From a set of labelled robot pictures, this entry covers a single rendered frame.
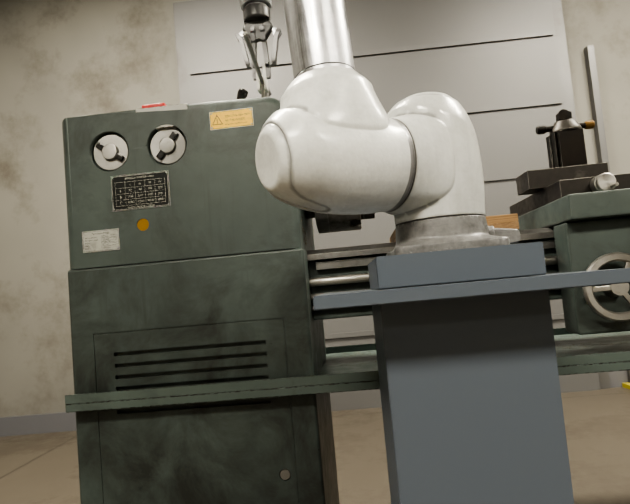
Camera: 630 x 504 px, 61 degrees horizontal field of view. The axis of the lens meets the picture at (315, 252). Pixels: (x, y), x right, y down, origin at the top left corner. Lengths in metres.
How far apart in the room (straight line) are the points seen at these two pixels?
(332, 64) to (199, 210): 0.63
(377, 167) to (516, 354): 0.34
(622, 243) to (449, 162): 0.65
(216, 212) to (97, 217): 0.31
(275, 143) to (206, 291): 0.65
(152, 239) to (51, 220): 2.64
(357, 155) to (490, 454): 0.48
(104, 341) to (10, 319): 2.69
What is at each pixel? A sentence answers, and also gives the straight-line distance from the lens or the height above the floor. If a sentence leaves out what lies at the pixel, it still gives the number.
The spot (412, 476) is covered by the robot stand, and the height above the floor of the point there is 0.47.
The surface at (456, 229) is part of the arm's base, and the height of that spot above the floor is 0.83.
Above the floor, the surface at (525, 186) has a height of 0.98.
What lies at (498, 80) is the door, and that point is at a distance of 3.81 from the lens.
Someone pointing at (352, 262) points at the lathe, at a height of 0.82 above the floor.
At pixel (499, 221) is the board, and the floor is 0.89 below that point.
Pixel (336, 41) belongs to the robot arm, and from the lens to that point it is 0.89.
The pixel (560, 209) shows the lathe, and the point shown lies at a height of 0.90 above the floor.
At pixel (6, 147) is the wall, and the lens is 4.26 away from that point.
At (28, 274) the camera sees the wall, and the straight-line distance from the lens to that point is 4.06.
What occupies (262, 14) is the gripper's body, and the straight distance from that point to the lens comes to 1.61.
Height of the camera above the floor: 0.76
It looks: 4 degrees up
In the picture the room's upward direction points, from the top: 5 degrees counter-clockwise
